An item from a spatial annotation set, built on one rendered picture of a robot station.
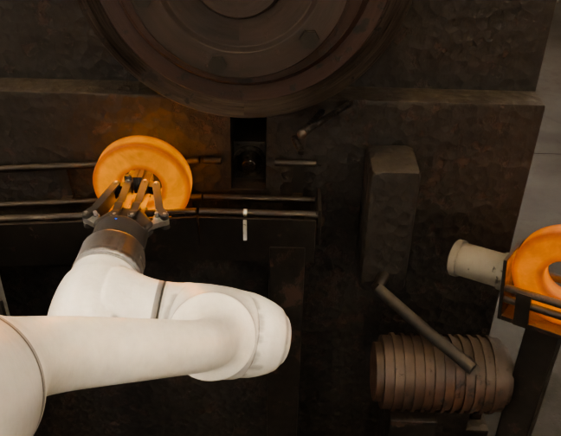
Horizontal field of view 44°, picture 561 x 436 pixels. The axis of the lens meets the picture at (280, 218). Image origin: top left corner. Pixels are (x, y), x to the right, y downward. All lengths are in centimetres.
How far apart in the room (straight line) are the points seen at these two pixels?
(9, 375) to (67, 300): 49
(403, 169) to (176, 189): 36
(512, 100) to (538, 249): 27
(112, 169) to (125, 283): 32
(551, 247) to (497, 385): 25
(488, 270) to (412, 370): 20
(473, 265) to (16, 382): 85
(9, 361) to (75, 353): 20
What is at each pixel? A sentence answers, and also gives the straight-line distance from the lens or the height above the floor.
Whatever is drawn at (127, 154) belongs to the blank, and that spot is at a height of 81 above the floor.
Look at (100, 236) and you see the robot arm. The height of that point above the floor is 80.
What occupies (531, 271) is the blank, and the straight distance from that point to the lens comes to 109.
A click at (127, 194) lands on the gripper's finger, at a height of 77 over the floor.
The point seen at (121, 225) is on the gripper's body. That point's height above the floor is 79.
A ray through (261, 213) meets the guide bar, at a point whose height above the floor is 71.
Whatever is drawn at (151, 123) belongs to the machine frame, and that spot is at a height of 82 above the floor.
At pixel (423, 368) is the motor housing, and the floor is 52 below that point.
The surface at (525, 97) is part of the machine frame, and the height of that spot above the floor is 87.
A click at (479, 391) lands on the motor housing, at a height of 49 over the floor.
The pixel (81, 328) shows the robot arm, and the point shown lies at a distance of 58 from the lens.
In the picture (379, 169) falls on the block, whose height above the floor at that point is 80.
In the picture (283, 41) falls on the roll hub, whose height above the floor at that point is 103.
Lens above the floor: 132
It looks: 33 degrees down
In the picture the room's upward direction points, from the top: 1 degrees clockwise
